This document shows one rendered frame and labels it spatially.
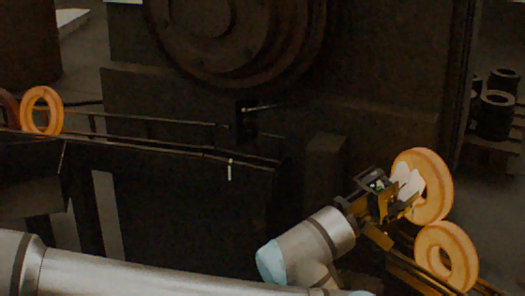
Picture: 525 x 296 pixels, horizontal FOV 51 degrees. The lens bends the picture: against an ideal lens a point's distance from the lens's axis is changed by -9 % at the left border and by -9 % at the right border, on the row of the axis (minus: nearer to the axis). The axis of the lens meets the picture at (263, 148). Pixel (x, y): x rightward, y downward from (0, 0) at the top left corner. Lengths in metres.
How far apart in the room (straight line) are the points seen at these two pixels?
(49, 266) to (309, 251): 0.43
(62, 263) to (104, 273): 0.06
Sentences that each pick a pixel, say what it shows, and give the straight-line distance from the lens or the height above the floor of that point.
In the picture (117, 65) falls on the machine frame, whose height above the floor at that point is 0.87.
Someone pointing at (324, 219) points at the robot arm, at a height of 0.85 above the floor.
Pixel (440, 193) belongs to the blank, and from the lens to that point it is 1.13.
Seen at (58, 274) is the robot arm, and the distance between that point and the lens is 0.84.
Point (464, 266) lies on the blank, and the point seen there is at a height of 0.75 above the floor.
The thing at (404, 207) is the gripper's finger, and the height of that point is 0.84.
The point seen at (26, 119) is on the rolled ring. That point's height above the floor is 0.67.
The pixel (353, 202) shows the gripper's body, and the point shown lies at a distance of 1.04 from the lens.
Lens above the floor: 1.43
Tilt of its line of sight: 27 degrees down
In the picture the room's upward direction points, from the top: straight up
